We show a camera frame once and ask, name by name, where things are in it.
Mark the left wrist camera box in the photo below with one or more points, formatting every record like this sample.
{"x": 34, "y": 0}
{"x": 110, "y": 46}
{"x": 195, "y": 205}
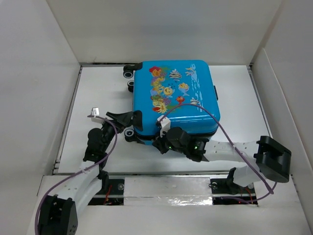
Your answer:
{"x": 94, "y": 113}

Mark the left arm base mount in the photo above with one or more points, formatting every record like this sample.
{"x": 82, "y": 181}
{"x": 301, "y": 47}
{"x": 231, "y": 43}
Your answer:
{"x": 112, "y": 194}

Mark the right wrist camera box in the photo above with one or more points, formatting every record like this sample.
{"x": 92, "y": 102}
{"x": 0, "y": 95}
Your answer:
{"x": 164, "y": 123}

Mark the blue hard-shell suitcase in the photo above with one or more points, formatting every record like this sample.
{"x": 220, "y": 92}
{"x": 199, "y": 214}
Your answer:
{"x": 181, "y": 89}

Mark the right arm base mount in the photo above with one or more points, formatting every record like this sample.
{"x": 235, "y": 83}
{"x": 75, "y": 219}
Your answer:
{"x": 225, "y": 192}

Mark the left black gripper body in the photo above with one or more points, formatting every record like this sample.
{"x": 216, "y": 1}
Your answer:
{"x": 108, "y": 130}

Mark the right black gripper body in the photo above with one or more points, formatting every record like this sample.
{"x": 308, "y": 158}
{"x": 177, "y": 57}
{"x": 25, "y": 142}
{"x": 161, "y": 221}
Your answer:
{"x": 164, "y": 145}

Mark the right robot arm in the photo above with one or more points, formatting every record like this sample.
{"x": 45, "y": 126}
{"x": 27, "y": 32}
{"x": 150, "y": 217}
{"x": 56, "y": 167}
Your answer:
{"x": 265, "y": 159}

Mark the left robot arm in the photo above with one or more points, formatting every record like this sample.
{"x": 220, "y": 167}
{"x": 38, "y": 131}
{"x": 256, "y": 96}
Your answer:
{"x": 59, "y": 208}

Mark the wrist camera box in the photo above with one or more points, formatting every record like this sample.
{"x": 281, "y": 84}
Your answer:
{"x": 164, "y": 123}
{"x": 94, "y": 113}

